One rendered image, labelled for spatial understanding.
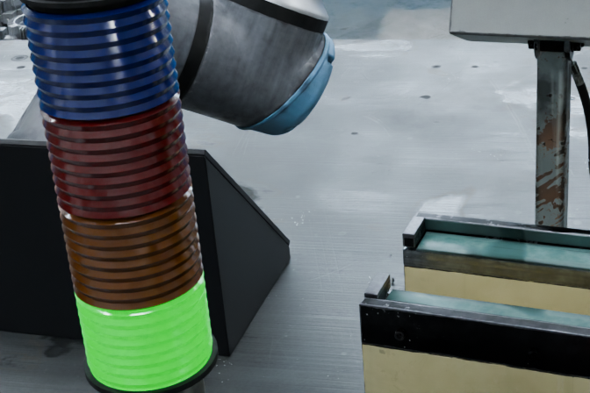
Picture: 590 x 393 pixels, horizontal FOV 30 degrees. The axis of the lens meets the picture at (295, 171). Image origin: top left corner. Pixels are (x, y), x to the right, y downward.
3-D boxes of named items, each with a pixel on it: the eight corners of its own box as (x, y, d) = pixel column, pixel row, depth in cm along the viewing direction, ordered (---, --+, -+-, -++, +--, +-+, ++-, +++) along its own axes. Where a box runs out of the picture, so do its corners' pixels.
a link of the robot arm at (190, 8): (27, 85, 107) (59, -38, 111) (157, 125, 112) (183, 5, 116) (57, 44, 96) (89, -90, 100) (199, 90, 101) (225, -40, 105)
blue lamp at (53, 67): (203, 76, 49) (191, -24, 47) (136, 128, 44) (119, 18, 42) (87, 69, 51) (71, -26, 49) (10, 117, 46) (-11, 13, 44)
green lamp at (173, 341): (234, 335, 54) (225, 255, 52) (178, 407, 49) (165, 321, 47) (128, 317, 56) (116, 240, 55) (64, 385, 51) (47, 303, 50)
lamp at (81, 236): (225, 255, 52) (214, 169, 50) (165, 321, 47) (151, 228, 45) (116, 240, 55) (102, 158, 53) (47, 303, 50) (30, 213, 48)
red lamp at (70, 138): (214, 169, 50) (203, 76, 49) (151, 228, 45) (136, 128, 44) (102, 158, 53) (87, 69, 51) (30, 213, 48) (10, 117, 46)
